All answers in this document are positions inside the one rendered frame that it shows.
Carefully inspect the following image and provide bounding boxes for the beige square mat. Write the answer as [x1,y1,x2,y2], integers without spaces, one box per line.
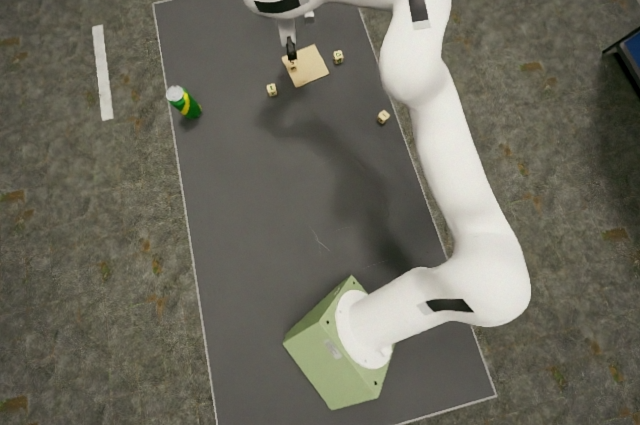
[282,45,329,88]

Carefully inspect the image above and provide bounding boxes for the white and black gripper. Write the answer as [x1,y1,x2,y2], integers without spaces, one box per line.
[276,18,297,61]

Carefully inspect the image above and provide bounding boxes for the green drink can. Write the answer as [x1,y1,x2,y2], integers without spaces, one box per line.
[167,86,201,119]

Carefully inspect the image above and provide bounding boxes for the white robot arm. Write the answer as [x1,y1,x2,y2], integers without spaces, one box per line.
[244,0,531,369]

